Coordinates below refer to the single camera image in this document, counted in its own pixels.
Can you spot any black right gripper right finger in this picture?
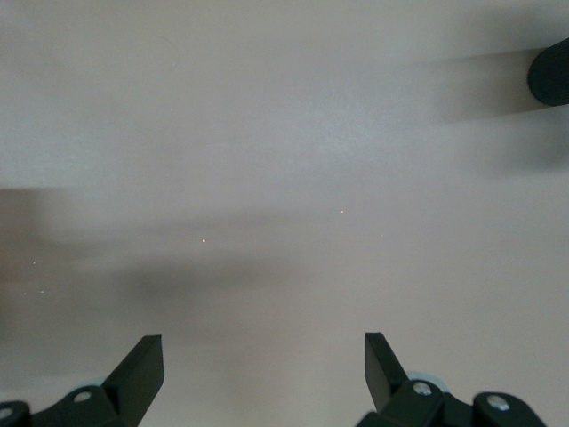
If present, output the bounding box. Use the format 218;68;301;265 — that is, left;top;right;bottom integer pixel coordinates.
359;332;448;427

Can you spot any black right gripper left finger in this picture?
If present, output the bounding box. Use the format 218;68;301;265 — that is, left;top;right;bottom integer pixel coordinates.
33;334;164;427

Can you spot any black ribbed round knob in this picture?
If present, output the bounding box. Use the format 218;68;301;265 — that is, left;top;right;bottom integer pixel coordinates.
527;37;569;108

